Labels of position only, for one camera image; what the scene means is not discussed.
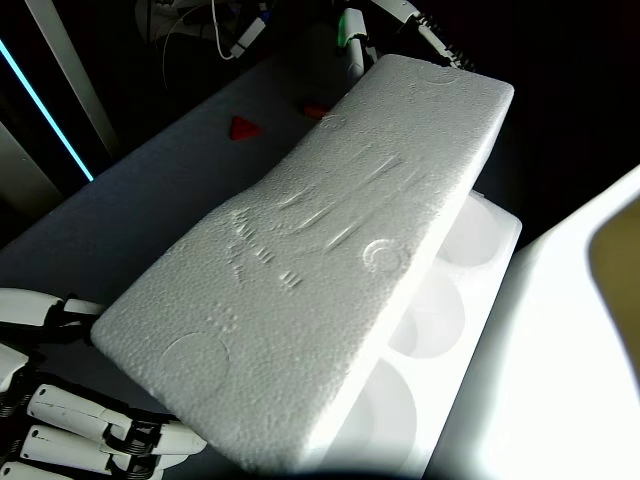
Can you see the orange toy carrot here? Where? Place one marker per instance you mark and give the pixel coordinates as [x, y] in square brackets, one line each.
[315, 110]

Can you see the large white rounded shell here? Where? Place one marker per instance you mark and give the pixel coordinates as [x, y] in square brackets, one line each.
[550, 350]

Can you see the cyan light strip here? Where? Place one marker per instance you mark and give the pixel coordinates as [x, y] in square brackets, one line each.
[46, 112]

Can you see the white post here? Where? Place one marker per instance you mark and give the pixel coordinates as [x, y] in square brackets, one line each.
[71, 70]

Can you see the red triangle block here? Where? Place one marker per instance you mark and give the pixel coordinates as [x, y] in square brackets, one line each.
[243, 130]

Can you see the white styrofoam tray base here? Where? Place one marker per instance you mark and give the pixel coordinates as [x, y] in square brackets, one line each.
[450, 310]

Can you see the grey table cloth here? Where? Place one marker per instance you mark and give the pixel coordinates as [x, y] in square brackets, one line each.
[150, 200]

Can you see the white plug adaptor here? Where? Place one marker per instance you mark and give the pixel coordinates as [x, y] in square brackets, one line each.
[248, 36]

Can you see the white styrofoam lid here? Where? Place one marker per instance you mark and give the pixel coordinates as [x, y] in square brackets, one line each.
[300, 250]

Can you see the white rounded device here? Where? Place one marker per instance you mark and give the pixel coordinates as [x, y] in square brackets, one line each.
[155, 20]

